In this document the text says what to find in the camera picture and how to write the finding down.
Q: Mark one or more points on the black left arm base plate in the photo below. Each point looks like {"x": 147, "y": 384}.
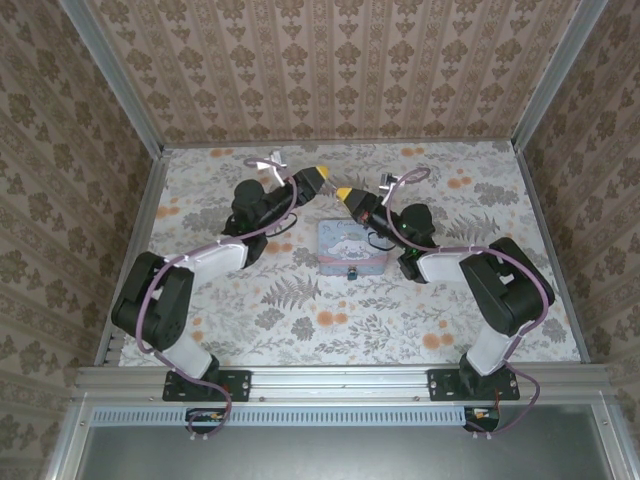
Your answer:
{"x": 240, "y": 385}

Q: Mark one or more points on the aluminium side rail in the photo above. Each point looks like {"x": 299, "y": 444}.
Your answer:
{"x": 154, "y": 170}
{"x": 550, "y": 250}

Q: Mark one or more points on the light blue cartoon tin box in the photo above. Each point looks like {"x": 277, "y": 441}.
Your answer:
{"x": 350, "y": 245}

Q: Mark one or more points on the floral table cover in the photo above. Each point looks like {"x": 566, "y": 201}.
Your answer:
{"x": 260, "y": 350}

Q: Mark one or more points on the aluminium frame post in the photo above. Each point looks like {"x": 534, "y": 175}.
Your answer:
{"x": 555, "y": 75}
{"x": 120, "y": 75}

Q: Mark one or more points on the black controller board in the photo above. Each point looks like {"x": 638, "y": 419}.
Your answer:
{"x": 197, "y": 427}
{"x": 487, "y": 425}

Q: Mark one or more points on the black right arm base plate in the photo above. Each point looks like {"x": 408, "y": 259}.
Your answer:
{"x": 442, "y": 385}

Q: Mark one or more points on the aluminium mounting rail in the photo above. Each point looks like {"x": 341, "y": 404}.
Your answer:
{"x": 340, "y": 382}

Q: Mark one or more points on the grey metal panel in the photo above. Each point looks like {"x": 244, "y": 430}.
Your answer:
{"x": 325, "y": 455}

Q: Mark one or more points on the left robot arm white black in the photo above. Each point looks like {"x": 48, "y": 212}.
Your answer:
{"x": 150, "y": 300}

